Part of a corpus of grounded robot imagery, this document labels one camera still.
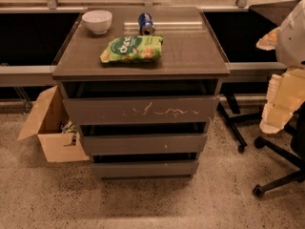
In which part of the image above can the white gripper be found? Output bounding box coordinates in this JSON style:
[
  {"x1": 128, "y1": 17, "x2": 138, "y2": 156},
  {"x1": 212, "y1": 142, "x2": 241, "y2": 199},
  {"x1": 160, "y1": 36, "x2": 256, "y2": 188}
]
[{"x1": 256, "y1": 28, "x2": 305, "y2": 134}]

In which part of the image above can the grey top drawer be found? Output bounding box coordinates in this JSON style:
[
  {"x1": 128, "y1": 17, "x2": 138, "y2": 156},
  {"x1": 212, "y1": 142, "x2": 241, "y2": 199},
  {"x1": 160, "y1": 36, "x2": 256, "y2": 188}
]
[{"x1": 63, "y1": 96, "x2": 219, "y2": 125}]

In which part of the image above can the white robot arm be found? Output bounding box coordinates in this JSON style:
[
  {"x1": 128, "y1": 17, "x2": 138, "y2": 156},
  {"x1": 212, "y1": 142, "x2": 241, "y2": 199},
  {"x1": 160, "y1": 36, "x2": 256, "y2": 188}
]
[{"x1": 256, "y1": 0, "x2": 305, "y2": 134}]

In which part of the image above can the dark side table top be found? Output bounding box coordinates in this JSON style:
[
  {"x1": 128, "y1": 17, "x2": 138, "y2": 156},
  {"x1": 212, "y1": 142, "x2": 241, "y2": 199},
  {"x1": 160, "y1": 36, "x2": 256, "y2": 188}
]
[{"x1": 249, "y1": 0, "x2": 297, "y2": 26}]

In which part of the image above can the grey middle drawer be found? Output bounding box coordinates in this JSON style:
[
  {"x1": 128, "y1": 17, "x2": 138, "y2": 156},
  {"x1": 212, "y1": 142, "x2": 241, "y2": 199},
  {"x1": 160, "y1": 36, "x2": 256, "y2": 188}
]
[{"x1": 80, "y1": 134, "x2": 207, "y2": 156}]

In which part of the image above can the grey drawer cabinet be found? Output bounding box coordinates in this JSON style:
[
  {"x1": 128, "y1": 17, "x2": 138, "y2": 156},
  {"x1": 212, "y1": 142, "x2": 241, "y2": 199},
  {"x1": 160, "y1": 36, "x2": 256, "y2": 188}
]
[{"x1": 51, "y1": 6, "x2": 231, "y2": 180}]

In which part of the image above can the open cardboard box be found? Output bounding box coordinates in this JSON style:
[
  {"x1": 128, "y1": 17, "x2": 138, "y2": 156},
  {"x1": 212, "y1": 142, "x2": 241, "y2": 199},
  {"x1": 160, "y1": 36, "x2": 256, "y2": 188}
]
[{"x1": 18, "y1": 86, "x2": 90, "y2": 162}]

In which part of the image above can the black desk leg stand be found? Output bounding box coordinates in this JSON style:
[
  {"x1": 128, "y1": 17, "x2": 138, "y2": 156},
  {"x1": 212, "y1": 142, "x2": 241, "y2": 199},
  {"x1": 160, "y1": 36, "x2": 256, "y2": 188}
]
[{"x1": 217, "y1": 94, "x2": 262, "y2": 154}]

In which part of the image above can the blue soda can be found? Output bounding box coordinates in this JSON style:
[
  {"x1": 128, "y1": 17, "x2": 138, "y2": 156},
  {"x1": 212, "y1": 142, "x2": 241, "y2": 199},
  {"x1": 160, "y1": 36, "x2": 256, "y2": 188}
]
[{"x1": 138, "y1": 12, "x2": 155, "y2": 35}]

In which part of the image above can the green chip bag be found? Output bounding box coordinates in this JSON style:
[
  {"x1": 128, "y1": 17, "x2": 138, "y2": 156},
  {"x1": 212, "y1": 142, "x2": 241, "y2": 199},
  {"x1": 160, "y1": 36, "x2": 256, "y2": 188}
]
[{"x1": 100, "y1": 35, "x2": 163, "y2": 63}]

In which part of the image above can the white ceramic bowl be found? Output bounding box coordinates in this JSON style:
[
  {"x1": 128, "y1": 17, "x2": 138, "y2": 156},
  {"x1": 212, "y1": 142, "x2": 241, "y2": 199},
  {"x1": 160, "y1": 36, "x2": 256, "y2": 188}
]
[{"x1": 82, "y1": 10, "x2": 112, "y2": 34}]

